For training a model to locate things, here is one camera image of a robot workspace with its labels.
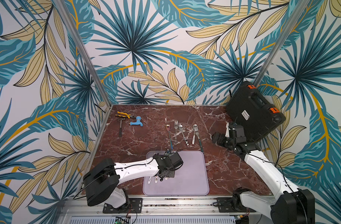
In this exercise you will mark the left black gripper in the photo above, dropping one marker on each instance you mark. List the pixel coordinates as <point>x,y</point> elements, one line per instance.
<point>171,175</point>

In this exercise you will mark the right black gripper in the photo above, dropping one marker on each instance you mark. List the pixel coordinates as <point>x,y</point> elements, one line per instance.
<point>218,138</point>

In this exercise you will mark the iridescent spoon with blue handle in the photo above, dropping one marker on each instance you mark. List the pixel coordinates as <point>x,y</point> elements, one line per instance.
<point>168,128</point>

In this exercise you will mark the spoon with black-white handle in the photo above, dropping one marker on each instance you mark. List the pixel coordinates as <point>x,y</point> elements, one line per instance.
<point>181,129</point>

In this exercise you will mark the ornate all-silver fork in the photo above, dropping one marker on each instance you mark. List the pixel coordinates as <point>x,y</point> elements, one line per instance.
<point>176,126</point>

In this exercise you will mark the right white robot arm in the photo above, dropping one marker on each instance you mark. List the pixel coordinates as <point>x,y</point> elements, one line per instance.
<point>289,205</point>

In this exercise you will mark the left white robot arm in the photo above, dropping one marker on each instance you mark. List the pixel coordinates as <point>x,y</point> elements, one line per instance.
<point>101,183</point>

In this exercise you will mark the lavender placemat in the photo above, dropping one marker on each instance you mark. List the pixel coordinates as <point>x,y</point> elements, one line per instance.
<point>190,180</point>

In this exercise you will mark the black tool case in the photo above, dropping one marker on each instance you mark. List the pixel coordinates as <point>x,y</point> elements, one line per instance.
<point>250,109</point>

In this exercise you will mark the blue plastic faucet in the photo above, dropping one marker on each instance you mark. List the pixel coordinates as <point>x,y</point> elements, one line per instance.
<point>138,122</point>

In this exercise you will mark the yellow black pliers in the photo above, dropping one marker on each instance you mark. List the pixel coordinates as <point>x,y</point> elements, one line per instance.
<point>125,115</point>

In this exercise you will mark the fork with green handle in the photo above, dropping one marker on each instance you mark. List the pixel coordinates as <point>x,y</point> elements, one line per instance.
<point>199,140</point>

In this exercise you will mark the aluminium front rail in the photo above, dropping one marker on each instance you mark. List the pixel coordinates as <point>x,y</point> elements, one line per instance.
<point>161,210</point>

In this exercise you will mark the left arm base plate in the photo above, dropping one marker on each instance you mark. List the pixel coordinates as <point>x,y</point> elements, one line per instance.
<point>133,205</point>

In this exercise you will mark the black handled hammer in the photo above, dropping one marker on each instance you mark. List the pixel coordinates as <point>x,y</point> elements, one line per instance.
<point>121,127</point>

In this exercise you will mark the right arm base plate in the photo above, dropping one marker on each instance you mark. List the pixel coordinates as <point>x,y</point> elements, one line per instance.
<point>229,204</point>

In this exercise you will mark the right aluminium corner post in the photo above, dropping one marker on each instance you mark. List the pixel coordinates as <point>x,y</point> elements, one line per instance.
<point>288,27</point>

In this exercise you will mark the aluminium corner post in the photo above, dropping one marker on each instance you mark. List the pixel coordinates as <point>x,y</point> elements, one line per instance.
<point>288,27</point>
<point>67,19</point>

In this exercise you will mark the left aluminium corner post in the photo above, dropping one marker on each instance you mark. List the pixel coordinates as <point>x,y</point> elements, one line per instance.
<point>67,19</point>

